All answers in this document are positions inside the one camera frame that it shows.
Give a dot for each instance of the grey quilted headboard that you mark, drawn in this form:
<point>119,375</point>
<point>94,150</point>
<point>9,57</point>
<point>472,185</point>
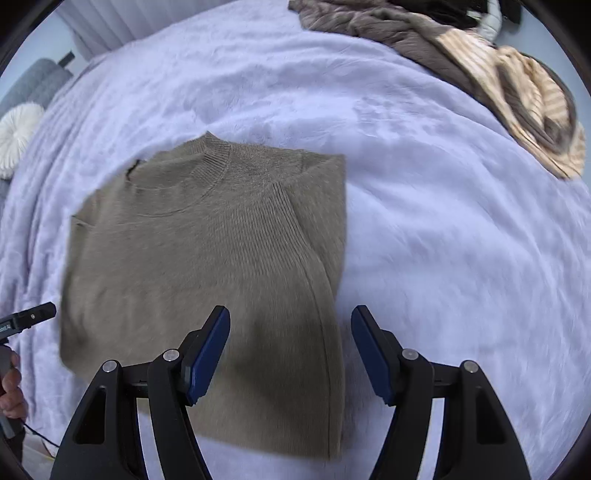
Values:
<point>38,84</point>

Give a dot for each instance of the person's left hand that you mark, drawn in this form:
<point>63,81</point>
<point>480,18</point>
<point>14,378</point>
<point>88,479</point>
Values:
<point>12,403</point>

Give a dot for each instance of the olive brown knit sweater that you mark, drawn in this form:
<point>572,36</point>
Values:
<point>256,229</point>

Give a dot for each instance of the black white hanging jacket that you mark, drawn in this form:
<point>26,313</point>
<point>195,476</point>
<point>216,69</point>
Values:
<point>491,15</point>

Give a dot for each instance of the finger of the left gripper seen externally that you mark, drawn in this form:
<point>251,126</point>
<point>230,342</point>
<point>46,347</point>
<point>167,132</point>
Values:
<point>28,318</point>

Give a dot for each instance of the brown striped fleece robe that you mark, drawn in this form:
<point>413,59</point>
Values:
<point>528,98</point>

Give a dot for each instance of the round cream pleated cushion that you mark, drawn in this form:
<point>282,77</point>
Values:
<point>18,126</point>

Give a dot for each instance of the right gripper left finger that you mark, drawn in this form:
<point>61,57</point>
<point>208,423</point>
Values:
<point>102,440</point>

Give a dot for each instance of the lavender plush bed blanket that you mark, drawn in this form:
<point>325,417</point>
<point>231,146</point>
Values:
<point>459,241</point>

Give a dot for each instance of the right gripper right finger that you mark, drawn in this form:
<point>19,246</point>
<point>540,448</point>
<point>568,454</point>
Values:
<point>477,440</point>

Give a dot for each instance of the grey pleated curtain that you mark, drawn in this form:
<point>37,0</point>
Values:
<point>101,26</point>

